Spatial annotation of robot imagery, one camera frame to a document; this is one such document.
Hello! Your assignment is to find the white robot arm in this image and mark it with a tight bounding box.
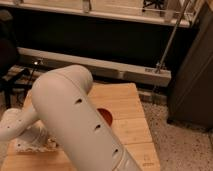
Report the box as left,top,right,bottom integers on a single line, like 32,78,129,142
0,65,142,171

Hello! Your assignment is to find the metal pole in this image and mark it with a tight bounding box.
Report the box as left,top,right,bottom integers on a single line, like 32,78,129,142
155,0,190,74

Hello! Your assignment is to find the dark cabinet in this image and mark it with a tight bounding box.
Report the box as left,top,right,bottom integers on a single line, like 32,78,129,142
167,2,213,129

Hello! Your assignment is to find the dark office chair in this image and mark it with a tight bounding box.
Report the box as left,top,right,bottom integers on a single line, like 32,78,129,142
0,9,31,108

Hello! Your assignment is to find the orange plastic bowl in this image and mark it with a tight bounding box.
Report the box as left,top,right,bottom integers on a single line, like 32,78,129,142
98,108,113,126

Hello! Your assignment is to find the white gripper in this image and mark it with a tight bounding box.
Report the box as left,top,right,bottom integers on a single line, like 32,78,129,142
17,121,59,150

